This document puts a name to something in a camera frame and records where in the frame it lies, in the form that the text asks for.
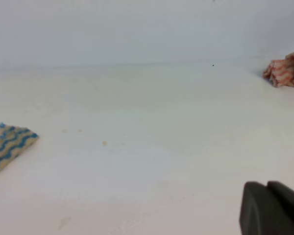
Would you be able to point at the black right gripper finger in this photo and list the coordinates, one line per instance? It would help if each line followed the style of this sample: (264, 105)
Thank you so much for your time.
(267, 209)

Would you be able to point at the blue striped rag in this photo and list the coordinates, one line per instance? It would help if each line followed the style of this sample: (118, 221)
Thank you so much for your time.
(14, 141)

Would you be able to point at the pink striped rag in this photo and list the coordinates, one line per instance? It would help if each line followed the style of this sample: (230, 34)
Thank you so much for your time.
(281, 72)

